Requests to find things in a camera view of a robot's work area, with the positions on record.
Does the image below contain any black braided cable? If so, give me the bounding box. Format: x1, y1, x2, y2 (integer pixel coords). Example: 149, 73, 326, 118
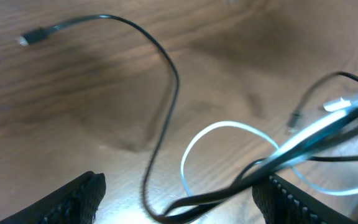
17, 14, 358, 224

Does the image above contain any white cable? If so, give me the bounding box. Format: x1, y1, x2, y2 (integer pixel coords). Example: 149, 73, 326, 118
180, 93, 358, 197

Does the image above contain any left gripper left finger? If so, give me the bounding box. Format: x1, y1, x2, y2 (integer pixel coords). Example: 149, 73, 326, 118
0, 171, 106, 224

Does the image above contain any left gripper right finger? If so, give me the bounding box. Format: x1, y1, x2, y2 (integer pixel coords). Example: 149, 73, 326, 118
252, 175, 355, 224

